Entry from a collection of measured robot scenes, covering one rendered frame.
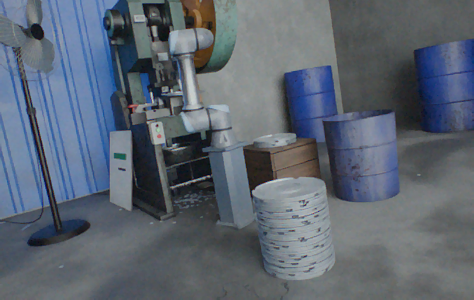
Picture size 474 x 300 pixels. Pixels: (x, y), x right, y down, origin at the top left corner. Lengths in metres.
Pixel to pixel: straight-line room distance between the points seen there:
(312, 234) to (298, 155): 0.99
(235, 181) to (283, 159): 0.41
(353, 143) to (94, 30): 2.69
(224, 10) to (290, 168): 1.15
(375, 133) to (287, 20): 3.25
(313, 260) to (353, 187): 0.82
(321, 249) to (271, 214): 0.23
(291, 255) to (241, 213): 0.66
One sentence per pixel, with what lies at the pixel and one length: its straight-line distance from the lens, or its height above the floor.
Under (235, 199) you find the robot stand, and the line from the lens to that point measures 1.95.
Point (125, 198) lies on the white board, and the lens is 2.83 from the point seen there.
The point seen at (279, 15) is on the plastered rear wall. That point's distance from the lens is 5.00.
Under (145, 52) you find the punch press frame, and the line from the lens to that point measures 2.53.
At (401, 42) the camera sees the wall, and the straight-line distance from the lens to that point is 5.05.
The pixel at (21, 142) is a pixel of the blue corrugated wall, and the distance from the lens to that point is 3.59.
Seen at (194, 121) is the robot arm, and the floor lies 0.62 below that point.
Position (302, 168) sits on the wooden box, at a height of 0.19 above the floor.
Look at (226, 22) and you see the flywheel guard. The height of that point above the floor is 1.21.
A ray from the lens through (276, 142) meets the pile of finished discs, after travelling 2.34.
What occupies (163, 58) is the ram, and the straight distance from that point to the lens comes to 2.62.
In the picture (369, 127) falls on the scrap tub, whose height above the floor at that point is 0.42.
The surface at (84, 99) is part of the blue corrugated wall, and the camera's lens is 3.66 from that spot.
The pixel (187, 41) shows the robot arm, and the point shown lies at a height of 1.02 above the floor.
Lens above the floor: 0.72
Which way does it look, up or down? 7 degrees down
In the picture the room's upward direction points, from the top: 9 degrees counter-clockwise
